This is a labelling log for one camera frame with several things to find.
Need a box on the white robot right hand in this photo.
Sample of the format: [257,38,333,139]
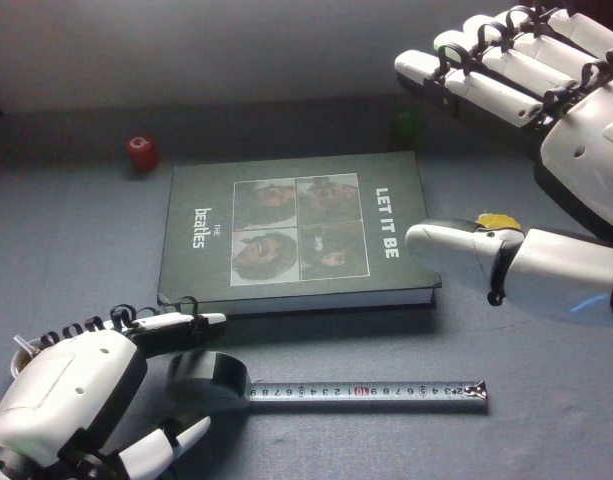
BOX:
[393,1,613,344]

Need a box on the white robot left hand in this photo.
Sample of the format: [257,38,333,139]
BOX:
[0,294,228,480]

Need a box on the white and black tape measure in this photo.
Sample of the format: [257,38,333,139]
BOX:
[165,351,489,415]

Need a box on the black Beatles hardcover book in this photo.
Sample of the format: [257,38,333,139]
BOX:
[156,150,443,317]

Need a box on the small white cup with spoon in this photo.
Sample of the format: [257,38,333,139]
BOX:
[10,336,43,377]

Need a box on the yellow swirl toy cake roll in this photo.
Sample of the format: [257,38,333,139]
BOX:
[475,212,520,232]

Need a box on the green toy cylinder block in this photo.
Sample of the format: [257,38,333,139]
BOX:
[391,110,421,144]

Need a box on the red toy cylinder block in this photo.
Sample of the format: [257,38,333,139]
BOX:
[125,133,160,174]

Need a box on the grey table cloth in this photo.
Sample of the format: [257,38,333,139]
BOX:
[0,89,613,480]

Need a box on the flat backdrop board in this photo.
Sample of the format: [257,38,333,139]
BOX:
[0,0,522,104]

